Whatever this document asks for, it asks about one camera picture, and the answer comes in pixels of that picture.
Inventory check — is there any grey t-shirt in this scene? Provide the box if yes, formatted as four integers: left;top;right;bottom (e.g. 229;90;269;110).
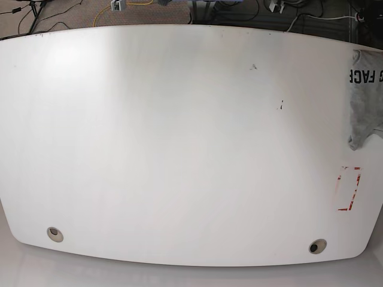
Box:
348;50;382;151

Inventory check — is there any red tape marking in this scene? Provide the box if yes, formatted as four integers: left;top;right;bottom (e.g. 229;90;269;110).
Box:
335;166;363;211

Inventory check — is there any right table grommet hole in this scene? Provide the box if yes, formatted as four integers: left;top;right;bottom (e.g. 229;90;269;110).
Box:
309;239;327;255

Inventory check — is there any table grommet hole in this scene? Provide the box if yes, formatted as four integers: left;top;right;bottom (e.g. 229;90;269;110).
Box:
47;227;63;243
309;239;327;255

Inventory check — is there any left table grommet hole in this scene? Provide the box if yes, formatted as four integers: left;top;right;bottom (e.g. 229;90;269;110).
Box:
47;227;63;243

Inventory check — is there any yellow cable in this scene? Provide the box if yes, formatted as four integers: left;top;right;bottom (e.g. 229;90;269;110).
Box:
92;0;154;28

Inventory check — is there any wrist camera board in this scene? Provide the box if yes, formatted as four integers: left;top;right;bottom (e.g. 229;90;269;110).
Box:
111;0;126;11
268;0;285;14

